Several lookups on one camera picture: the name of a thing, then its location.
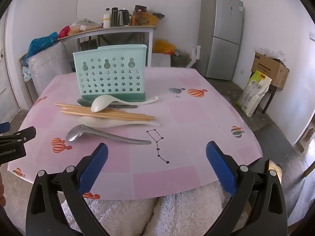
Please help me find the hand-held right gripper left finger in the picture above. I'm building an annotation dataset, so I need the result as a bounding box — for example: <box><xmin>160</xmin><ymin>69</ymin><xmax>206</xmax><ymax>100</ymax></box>
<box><xmin>25</xmin><ymin>143</ymin><xmax>110</xmax><ymax>236</ymax></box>

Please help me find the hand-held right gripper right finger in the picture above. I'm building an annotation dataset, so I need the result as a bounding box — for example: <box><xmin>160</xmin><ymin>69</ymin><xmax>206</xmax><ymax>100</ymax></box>
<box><xmin>206</xmin><ymin>141</ymin><xmax>288</xmax><ymax>236</ymax></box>

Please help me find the olive bag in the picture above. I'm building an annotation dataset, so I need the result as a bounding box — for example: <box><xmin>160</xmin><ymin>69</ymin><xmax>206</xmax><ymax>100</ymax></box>
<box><xmin>171</xmin><ymin>53</ymin><xmax>191</xmax><ymax>67</ymax></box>

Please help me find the silver refrigerator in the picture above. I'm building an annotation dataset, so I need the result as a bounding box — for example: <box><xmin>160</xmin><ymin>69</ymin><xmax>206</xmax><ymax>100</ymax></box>
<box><xmin>197</xmin><ymin>0</ymin><xmax>245</xmax><ymax>81</ymax></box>

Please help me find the pink printed tablecloth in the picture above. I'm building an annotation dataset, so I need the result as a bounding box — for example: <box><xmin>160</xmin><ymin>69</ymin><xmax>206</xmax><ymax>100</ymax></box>
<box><xmin>7</xmin><ymin>67</ymin><xmax>264</xmax><ymax>201</ymax></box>

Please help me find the white box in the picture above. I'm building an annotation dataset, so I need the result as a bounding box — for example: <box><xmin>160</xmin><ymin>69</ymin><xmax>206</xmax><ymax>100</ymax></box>
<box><xmin>151</xmin><ymin>52</ymin><xmax>171</xmax><ymax>67</ymax></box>

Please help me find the dark wooden stool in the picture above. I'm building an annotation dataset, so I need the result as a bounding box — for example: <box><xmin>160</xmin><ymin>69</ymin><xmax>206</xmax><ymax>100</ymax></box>
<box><xmin>262</xmin><ymin>84</ymin><xmax>277</xmax><ymax>115</ymax></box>

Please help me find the crumpled clear plastic bag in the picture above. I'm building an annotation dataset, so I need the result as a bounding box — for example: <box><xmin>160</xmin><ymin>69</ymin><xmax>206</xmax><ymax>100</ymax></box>
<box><xmin>256</xmin><ymin>47</ymin><xmax>287</xmax><ymax>61</ymax></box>

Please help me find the pile of wooden chopsticks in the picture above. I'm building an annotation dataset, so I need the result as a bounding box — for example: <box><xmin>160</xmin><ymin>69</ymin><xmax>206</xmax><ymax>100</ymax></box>
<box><xmin>54</xmin><ymin>103</ymin><xmax>156</xmax><ymax>122</ymax></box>

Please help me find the white plastic bottle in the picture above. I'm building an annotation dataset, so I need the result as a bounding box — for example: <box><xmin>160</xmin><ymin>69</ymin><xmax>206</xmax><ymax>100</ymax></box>
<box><xmin>103</xmin><ymin>8</ymin><xmax>112</xmax><ymax>28</ymax></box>

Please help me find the brown rectangular object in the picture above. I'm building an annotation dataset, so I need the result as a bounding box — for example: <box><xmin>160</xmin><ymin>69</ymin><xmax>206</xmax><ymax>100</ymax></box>
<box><xmin>264</xmin><ymin>159</ymin><xmax>283</xmax><ymax>185</ymax></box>

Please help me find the blue plastic bag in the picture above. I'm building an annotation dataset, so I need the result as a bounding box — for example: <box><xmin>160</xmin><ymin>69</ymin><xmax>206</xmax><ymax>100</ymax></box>
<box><xmin>27</xmin><ymin>31</ymin><xmax>59</xmax><ymax>59</ymax></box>

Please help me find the black electric kettle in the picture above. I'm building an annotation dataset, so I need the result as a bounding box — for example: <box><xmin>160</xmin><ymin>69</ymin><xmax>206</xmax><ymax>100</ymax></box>
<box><xmin>118</xmin><ymin>9</ymin><xmax>130</xmax><ymax>26</ymax></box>

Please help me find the grey packed bedding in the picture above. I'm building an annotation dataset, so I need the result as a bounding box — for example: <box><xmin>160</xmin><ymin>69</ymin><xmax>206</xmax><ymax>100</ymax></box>
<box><xmin>27</xmin><ymin>42</ymin><xmax>73</xmax><ymax>96</ymax></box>

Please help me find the yellow bag of groceries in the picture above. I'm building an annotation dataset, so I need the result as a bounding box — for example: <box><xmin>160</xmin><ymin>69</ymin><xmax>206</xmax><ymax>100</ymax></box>
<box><xmin>132</xmin><ymin>11</ymin><xmax>160</xmax><ymax>26</ymax></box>

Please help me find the white and yellow rice bag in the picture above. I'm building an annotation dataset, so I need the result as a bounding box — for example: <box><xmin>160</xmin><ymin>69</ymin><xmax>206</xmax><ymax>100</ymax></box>
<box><xmin>236</xmin><ymin>70</ymin><xmax>272</xmax><ymax>118</ymax></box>

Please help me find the white side table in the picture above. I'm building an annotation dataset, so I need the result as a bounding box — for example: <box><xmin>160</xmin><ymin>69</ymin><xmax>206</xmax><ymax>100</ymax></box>
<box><xmin>57</xmin><ymin>25</ymin><xmax>158</xmax><ymax>67</ymax></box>

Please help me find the white plastic spoon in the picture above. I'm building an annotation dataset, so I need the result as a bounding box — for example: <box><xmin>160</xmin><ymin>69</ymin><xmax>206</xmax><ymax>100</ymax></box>
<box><xmin>78</xmin><ymin>116</ymin><xmax>162</xmax><ymax>130</ymax></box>
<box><xmin>91</xmin><ymin>95</ymin><xmax>159</xmax><ymax>113</ymax></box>

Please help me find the mint green utensil holder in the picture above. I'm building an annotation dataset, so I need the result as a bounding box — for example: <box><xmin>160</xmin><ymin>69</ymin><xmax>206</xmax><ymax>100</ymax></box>
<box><xmin>73</xmin><ymin>44</ymin><xmax>147</xmax><ymax>103</ymax></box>

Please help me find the black thermos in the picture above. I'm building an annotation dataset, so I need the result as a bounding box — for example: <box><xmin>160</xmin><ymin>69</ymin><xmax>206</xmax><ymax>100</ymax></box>
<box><xmin>111</xmin><ymin>7</ymin><xmax>119</xmax><ymax>27</ymax></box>

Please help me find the red plastic bag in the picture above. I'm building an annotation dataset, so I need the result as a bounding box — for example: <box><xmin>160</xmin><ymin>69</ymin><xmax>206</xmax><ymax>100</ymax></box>
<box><xmin>58</xmin><ymin>25</ymin><xmax>72</xmax><ymax>39</ymax></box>

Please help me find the brown cardboard box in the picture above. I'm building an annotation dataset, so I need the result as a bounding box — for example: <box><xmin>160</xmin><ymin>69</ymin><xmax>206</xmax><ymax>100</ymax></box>
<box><xmin>251</xmin><ymin>52</ymin><xmax>290</xmax><ymax>89</ymax></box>

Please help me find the dark grey metal spoon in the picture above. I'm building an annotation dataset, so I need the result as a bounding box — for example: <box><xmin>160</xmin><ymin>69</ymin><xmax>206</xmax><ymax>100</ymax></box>
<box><xmin>77</xmin><ymin>98</ymin><xmax>138</xmax><ymax>109</ymax></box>

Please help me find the white door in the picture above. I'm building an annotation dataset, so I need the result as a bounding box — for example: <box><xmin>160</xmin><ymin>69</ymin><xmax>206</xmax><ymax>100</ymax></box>
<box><xmin>0</xmin><ymin>52</ymin><xmax>19</xmax><ymax>122</ymax></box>

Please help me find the clear bag of snacks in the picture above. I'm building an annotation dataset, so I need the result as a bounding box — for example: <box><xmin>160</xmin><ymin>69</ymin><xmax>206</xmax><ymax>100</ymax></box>
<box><xmin>69</xmin><ymin>18</ymin><xmax>103</xmax><ymax>35</ymax></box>

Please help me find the silver metal spoon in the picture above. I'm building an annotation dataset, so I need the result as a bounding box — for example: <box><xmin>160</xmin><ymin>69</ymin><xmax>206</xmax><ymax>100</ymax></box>
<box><xmin>66</xmin><ymin>124</ymin><xmax>152</xmax><ymax>145</ymax></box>

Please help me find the yellow plastic bag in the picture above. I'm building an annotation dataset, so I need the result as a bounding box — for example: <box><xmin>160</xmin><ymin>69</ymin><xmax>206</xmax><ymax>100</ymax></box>
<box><xmin>154</xmin><ymin>39</ymin><xmax>177</xmax><ymax>54</ymax></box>

